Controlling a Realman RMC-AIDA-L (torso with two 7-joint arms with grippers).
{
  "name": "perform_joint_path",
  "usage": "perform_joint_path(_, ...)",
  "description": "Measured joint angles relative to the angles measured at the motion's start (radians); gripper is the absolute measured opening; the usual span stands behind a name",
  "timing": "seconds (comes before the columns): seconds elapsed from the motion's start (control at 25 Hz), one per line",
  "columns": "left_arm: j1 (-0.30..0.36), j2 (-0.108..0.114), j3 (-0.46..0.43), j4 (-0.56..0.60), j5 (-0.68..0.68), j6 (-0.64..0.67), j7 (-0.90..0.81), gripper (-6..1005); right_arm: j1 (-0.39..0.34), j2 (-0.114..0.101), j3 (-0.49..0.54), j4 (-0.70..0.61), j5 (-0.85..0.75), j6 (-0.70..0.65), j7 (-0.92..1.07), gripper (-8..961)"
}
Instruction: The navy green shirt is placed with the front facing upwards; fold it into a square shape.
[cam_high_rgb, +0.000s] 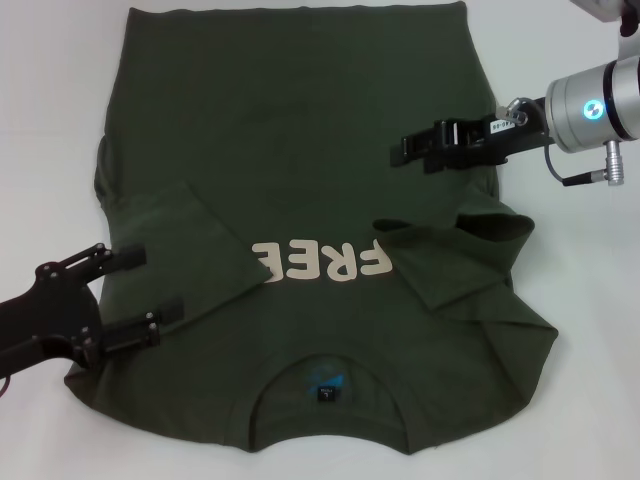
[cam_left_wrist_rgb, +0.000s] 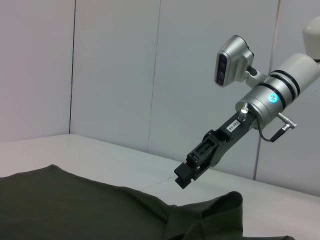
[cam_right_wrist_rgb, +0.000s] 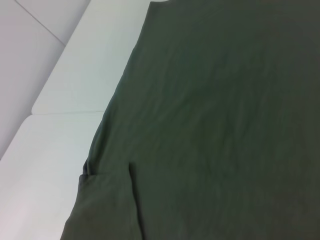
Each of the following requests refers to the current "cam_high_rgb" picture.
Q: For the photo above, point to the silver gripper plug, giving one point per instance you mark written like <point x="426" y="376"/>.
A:
<point x="515" y="111"/>

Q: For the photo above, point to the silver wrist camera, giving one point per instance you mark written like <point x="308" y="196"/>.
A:
<point x="605" y="7"/>

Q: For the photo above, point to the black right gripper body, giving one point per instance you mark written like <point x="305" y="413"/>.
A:
<point x="520" y="140"/>

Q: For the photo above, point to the dark green FREE t-shirt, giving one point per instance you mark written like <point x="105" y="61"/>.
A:
<point x="300" y="125"/>

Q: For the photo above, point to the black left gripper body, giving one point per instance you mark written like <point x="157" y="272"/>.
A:
<point x="52" y="312"/>

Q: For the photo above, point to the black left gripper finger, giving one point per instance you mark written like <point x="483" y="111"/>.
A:
<point x="125" y="256"/>
<point x="132" y="334"/>

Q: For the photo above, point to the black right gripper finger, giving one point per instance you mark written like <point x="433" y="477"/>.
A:
<point x="425" y="142"/>
<point x="450" y="161"/>

